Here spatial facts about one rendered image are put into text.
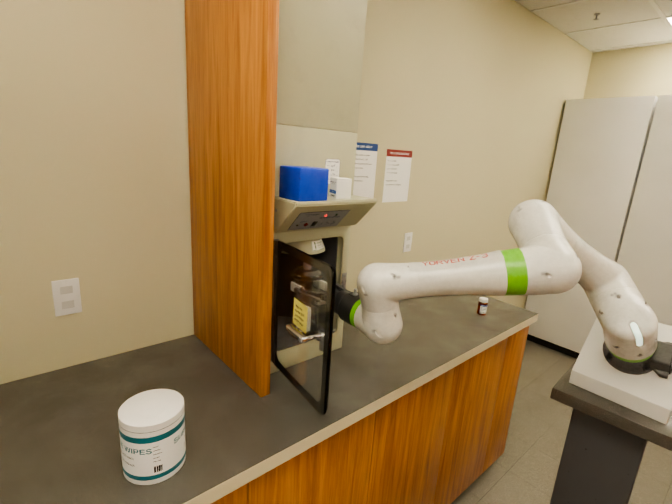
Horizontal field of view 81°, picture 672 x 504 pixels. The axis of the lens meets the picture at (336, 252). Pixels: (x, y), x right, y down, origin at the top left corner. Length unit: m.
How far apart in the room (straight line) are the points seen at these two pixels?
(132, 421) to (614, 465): 1.42
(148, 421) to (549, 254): 0.95
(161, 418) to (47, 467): 0.30
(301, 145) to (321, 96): 0.16
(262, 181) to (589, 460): 1.38
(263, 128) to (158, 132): 0.52
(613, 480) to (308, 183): 1.34
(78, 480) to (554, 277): 1.13
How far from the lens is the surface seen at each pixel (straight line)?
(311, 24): 1.24
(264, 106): 1.03
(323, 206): 1.11
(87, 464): 1.13
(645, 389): 1.57
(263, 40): 1.06
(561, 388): 1.55
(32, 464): 1.18
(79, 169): 1.40
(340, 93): 1.29
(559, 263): 1.04
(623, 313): 1.39
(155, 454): 0.99
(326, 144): 1.25
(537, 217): 1.13
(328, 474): 1.31
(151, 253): 1.49
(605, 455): 1.66
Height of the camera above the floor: 1.65
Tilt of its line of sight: 14 degrees down
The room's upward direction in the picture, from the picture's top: 4 degrees clockwise
